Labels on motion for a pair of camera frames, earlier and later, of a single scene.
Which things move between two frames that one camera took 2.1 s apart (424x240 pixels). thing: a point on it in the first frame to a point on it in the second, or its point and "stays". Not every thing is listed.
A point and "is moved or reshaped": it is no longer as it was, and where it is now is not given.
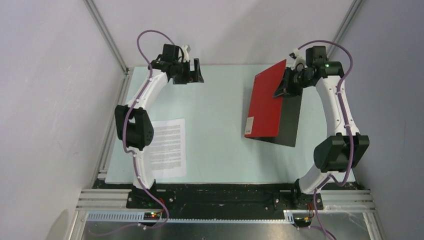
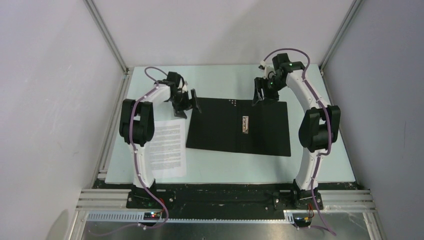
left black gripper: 191,75 to 178,110
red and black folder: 272,119 is moved or reshaped
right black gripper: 285,87 to 259,84
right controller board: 302,222 stays
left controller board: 152,216 stays
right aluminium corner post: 349,17 stays
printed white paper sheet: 167,149 stays
